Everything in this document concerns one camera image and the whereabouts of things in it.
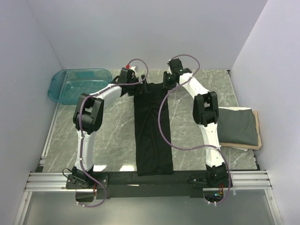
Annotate teal plastic bin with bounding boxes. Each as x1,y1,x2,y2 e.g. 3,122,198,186
48,68,113,105

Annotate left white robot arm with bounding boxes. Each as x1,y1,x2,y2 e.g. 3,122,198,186
72,67,149,188

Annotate folded dark grey shirt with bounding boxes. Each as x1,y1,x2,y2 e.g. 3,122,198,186
217,108,258,146

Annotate brown cardboard board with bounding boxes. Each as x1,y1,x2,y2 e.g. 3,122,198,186
220,110,262,152

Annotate aluminium frame rail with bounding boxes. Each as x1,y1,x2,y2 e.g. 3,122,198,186
25,171,272,192

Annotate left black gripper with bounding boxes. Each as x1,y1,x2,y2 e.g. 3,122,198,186
127,75,151,97

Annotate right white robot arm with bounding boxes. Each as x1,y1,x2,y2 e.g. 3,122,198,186
158,56,231,187

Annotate black t shirt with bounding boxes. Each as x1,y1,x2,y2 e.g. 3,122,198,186
134,83,173,176

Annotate black base crossbar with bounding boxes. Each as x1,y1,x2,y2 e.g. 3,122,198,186
66,170,232,199

